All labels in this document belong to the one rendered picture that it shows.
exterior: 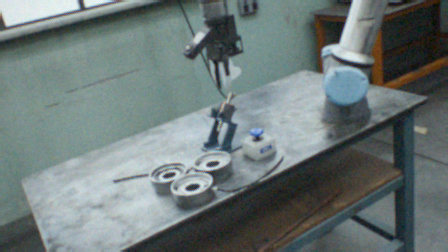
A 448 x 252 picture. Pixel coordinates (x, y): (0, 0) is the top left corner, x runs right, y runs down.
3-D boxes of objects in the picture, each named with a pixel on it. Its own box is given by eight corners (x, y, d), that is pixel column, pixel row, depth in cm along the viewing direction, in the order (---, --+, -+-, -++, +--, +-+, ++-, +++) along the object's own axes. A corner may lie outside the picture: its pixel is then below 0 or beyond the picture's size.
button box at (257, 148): (257, 161, 121) (254, 146, 119) (243, 153, 126) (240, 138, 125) (280, 150, 124) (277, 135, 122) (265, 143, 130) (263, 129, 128)
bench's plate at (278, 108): (61, 288, 90) (58, 280, 89) (22, 184, 139) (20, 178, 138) (428, 103, 140) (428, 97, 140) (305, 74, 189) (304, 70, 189)
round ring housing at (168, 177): (144, 190, 117) (141, 177, 116) (171, 171, 124) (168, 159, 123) (172, 198, 111) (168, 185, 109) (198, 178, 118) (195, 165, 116)
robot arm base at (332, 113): (345, 102, 148) (343, 74, 144) (381, 112, 136) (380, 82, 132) (312, 117, 142) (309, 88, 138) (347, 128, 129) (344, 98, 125)
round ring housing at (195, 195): (170, 210, 106) (166, 196, 104) (179, 187, 115) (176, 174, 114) (212, 207, 104) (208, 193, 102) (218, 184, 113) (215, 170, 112)
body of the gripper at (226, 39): (244, 55, 125) (237, 13, 120) (219, 63, 121) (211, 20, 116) (230, 52, 131) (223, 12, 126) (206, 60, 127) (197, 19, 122)
